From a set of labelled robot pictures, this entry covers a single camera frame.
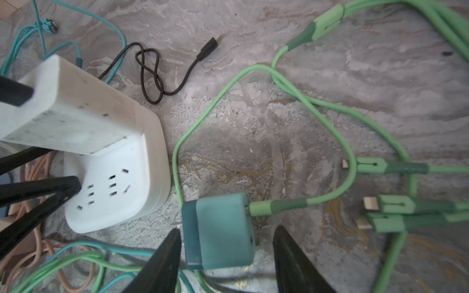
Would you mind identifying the teal charger with green cable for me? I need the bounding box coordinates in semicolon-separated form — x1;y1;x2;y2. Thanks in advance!
181;193;256;271

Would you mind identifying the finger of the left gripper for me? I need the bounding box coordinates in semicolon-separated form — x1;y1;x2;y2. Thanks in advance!
0;76;34;107
1;146;81;258

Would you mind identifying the white charger plug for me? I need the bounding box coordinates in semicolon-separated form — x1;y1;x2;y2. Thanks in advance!
1;55;143;156

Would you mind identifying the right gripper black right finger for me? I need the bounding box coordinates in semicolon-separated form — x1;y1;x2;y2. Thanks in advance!
273;225;335;293

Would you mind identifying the white power strip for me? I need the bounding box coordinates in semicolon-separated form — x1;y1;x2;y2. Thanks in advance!
64;106;171;234

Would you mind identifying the black cable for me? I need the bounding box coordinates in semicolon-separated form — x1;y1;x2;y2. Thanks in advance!
98;35;222;105

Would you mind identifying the green cable bundle right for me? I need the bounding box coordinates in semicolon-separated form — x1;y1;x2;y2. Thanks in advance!
171;0;469;293

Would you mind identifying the orange pink cable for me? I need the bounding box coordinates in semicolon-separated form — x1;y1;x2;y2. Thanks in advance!
0;151;96;293

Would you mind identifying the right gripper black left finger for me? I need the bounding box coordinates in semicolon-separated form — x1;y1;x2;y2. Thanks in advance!
123;228;181;293

